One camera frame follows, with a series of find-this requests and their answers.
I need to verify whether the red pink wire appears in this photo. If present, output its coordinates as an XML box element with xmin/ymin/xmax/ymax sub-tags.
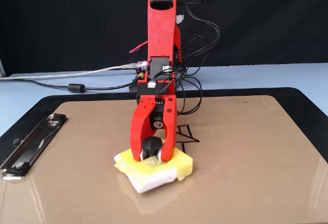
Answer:
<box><xmin>128</xmin><ymin>40</ymin><xmax>149</xmax><ymax>55</ymax></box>

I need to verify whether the brown clipboard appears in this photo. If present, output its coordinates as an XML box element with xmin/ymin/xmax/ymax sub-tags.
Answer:
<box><xmin>0</xmin><ymin>95</ymin><xmax>328</xmax><ymax>224</ymax></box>

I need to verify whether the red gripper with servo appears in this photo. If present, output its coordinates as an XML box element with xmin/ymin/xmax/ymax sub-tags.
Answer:
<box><xmin>129</xmin><ymin>94</ymin><xmax>178</xmax><ymax>162</ymax></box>

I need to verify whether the controller circuit board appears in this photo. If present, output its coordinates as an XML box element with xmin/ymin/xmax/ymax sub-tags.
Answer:
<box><xmin>135</xmin><ymin>60</ymin><xmax>152</xmax><ymax>73</ymax></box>

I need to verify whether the black power cable with ferrite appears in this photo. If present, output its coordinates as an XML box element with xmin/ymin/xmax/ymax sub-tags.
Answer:
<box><xmin>0</xmin><ymin>73</ymin><xmax>145</xmax><ymax>94</ymax></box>

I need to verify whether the silver USB cable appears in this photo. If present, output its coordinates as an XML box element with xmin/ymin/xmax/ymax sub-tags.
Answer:
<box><xmin>0</xmin><ymin>62</ymin><xmax>139</xmax><ymax>82</ymax></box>

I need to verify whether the yellow sponge with black knob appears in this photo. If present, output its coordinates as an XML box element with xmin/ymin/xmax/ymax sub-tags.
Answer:
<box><xmin>113</xmin><ymin>136</ymin><xmax>194</xmax><ymax>194</ymax></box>

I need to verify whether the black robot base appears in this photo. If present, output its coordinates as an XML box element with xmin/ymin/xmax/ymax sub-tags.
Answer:
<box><xmin>129</xmin><ymin>71</ymin><xmax>152</xmax><ymax>93</ymax></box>

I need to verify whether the black desk mat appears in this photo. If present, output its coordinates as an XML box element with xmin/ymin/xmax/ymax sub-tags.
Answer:
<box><xmin>0</xmin><ymin>87</ymin><xmax>328</xmax><ymax>173</ymax></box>

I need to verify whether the metal clipboard clip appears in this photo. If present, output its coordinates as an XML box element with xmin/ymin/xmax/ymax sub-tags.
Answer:
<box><xmin>0</xmin><ymin>113</ymin><xmax>68</xmax><ymax>181</ymax></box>

